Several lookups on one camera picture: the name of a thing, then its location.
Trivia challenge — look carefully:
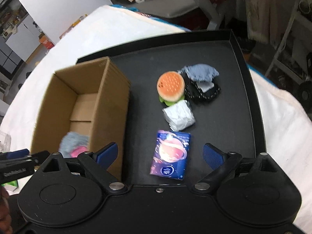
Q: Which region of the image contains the brown cardboard box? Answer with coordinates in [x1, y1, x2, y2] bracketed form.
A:
[30, 57, 131, 179]

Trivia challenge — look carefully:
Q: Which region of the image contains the green tissue box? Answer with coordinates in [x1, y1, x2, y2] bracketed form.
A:
[2, 180, 19, 192]

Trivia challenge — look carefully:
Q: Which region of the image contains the grey bench seat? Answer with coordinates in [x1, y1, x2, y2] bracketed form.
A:
[118, 0, 199, 19]

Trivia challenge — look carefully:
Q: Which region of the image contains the orange cardboard box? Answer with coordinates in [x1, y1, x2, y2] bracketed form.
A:
[39, 34, 54, 50]

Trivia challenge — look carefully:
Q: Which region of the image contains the white blanket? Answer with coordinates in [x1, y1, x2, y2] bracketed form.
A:
[1, 5, 311, 233]

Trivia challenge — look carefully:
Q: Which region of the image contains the black stitched fabric pouch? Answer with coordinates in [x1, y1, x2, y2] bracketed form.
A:
[183, 77, 221, 102]

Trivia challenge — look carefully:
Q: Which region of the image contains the plush hamburger toy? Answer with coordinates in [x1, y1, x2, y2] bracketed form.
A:
[157, 71, 185, 106]

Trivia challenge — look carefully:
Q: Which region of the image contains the purple tissue pack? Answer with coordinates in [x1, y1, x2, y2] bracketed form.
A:
[150, 130, 191, 180]

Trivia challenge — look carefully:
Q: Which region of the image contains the grey fluffy plush toy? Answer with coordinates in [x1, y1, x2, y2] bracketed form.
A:
[59, 132, 89, 158]

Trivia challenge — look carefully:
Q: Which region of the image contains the black tray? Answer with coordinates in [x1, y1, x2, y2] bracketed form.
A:
[78, 30, 266, 185]

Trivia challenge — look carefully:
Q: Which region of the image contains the glass jar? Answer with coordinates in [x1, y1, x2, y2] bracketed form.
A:
[0, 131, 11, 153]

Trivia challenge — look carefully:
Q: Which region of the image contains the person's left hand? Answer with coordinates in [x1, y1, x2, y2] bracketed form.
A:
[0, 186, 13, 234]

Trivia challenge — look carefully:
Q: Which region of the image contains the grey knitted cloth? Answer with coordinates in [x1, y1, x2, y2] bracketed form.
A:
[178, 63, 219, 82]

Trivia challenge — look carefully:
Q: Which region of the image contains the white soft bundle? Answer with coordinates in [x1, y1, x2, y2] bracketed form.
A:
[162, 100, 196, 132]

